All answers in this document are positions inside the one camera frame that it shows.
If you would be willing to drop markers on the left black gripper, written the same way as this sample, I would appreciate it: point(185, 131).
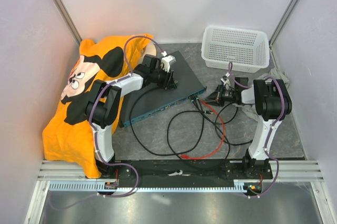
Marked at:
point(168, 83)

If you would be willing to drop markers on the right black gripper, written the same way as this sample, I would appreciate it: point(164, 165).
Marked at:
point(216, 98)

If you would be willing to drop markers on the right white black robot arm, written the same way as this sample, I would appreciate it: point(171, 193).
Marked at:
point(265, 132)

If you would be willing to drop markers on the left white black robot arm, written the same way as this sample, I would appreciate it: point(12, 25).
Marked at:
point(105, 96)

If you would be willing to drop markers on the grey cloth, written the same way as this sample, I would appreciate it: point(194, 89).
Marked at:
point(281, 76)

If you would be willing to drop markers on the peach fabric hat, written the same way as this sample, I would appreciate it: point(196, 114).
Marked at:
point(150, 49)

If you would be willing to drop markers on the white plastic basket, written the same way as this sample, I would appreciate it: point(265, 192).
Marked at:
point(248, 50)

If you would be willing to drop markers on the orange mickey mouse cloth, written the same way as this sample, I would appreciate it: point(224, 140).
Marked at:
point(68, 136)

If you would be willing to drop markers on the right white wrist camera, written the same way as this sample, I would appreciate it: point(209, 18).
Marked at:
point(226, 82)

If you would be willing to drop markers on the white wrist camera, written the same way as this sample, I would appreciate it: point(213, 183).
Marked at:
point(166, 62)
point(226, 82)

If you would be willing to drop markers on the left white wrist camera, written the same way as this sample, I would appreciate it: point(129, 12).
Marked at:
point(166, 62)

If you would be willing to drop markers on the dark blue network switch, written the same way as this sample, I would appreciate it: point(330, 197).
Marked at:
point(141, 104)

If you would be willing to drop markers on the white slotted cable duct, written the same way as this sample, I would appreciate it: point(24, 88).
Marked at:
point(101, 186)

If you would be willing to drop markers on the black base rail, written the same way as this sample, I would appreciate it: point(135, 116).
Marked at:
point(178, 173)

